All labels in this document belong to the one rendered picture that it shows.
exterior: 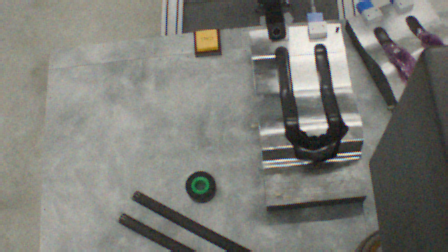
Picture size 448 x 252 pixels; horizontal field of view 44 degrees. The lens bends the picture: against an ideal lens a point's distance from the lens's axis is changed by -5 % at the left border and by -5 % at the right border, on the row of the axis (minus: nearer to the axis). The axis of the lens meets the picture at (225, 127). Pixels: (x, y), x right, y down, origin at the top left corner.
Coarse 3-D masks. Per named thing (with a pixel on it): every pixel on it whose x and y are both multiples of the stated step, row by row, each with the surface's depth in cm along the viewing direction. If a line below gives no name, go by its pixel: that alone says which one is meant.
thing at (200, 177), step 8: (192, 176) 152; (200, 176) 151; (208, 176) 151; (192, 184) 151; (208, 184) 150; (192, 192) 150; (200, 192) 150; (208, 192) 150; (200, 200) 149; (208, 200) 151
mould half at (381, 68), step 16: (416, 0) 165; (384, 16) 164; (400, 16) 163; (416, 16) 163; (432, 16) 163; (352, 32) 164; (368, 32) 162; (400, 32) 161; (432, 32) 159; (368, 48) 160; (416, 48) 155; (368, 64) 161; (384, 64) 153; (384, 80) 154; (400, 80) 151; (384, 96) 159; (400, 96) 151
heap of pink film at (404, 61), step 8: (424, 32) 158; (424, 40) 154; (432, 40) 154; (440, 40) 154; (384, 48) 158; (392, 48) 155; (400, 48) 154; (392, 56) 153; (400, 56) 152; (408, 56) 151; (400, 64) 150; (408, 64) 149; (400, 72) 151; (408, 72) 149
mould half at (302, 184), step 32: (256, 32) 160; (256, 64) 157; (256, 96) 154; (320, 96) 152; (352, 96) 150; (320, 128) 143; (352, 128) 143; (288, 160) 148; (352, 160) 147; (288, 192) 145; (320, 192) 145; (352, 192) 144
